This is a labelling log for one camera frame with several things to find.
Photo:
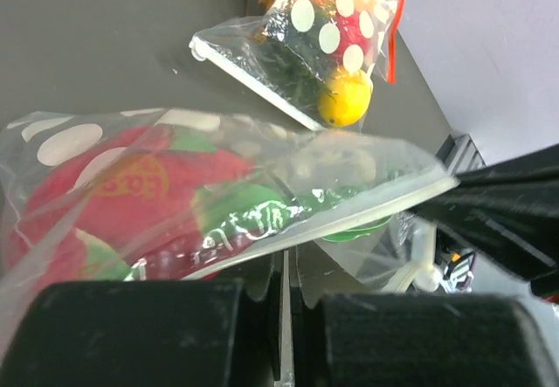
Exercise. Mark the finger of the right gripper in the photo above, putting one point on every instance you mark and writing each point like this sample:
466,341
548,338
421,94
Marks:
508,211

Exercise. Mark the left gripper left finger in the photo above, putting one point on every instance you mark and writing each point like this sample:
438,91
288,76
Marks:
217,332

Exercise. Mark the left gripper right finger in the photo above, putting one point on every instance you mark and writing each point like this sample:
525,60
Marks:
346,336

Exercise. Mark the green fake lime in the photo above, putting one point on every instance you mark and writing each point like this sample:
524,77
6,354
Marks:
357,232

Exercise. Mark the polka dot zip bag front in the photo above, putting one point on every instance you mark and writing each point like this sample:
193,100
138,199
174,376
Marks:
333,180

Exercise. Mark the polka dot zip bag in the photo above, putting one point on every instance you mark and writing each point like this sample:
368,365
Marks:
286,51
333,180

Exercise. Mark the red fake strawberry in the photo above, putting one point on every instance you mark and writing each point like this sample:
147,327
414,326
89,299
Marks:
151,203

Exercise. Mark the yellow fake lemon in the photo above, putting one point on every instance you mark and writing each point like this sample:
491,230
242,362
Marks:
346,99

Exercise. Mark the orange zip bag with fruit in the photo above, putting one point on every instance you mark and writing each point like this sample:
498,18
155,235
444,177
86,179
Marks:
386,42

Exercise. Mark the polka dot zip bag right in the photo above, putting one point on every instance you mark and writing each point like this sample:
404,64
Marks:
286,51

